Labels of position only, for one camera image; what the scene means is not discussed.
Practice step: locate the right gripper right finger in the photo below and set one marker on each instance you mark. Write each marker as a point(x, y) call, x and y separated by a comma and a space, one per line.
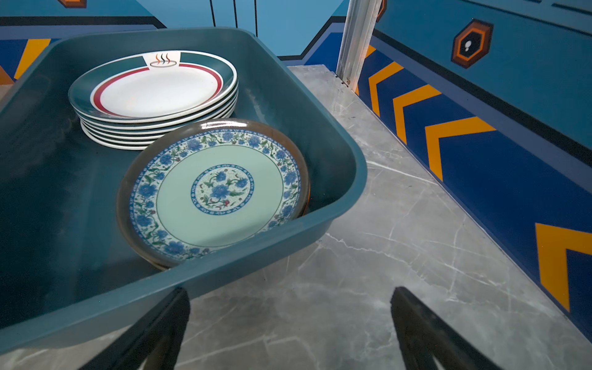
point(426, 341)

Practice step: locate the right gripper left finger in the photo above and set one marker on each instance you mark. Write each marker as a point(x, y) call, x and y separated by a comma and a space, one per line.
point(153, 342)

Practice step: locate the teal floral pattern plate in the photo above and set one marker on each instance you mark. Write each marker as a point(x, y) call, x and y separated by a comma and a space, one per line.
point(208, 186)

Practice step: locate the green red rimmed plate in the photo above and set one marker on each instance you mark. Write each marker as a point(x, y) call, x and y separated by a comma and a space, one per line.
point(153, 86)

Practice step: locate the sunburst pattern plate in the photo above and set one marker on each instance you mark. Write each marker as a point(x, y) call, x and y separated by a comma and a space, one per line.
point(115, 144)
point(129, 138)

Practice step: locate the white clover pattern plate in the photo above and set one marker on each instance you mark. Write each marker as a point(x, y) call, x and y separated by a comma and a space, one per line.
point(151, 130)

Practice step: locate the hao shi wei plate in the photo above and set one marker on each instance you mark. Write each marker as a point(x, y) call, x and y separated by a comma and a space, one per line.
point(211, 111)

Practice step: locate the teal plastic bin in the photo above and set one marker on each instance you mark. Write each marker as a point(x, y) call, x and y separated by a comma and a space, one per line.
point(67, 274)

